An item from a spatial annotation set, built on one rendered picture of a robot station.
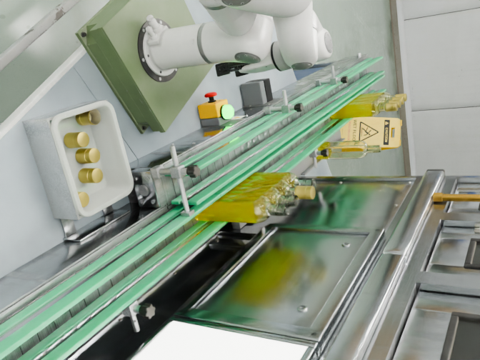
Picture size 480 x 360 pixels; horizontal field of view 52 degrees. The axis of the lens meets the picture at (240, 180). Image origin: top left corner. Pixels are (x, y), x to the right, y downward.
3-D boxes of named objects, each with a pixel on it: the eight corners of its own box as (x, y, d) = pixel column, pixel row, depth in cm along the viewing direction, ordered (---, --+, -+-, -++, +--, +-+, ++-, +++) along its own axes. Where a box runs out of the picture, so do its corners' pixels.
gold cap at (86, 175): (76, 171, 110) (89, 171, 108) (87, 165, 113) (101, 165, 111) (81, 186, 111) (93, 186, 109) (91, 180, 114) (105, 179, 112)
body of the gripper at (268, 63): (288, 41, 127) (252, 52, 133) (270, 38, 118) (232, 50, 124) (294, 70, 127) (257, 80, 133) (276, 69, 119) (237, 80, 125)
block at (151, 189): (137, 208, 121) (158, 209, 117) (127, 172, 118) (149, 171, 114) (146, 203, 123) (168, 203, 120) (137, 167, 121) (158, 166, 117)
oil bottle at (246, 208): (195, 221, 130) (266, 224, 119) (190, 201, 128) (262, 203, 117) (206, 212, 134) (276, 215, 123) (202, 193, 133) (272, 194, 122)
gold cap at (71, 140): (61, 135, 107) (75, 133, 105) (73, 130, 110) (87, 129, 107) (66, 150, 108) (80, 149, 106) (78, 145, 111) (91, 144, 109)
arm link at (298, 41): (266, -29, 98) (285, 26, 117) (266, 31, 95) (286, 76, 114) (309, -36, 95) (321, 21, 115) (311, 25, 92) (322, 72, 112)
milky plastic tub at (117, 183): (55, 219, 107) (82, 221, 103) (22, 120, 101) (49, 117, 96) (111, 190, 121) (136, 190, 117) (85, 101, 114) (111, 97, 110)
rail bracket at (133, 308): (103, 330, 103) (151, 341, 96) (93, 302, 101) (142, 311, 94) (116, 319, 106) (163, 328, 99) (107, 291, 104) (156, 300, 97)
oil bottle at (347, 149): (314, 160, 198) (379, 158, 185) (311, 147, 196) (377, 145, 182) (318, 153, 202) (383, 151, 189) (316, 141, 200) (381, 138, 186)
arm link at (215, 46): (193, 57, 111) (255, 48, 102) (202, 3, 113) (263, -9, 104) (217, 73, 119) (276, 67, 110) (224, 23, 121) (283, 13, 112)
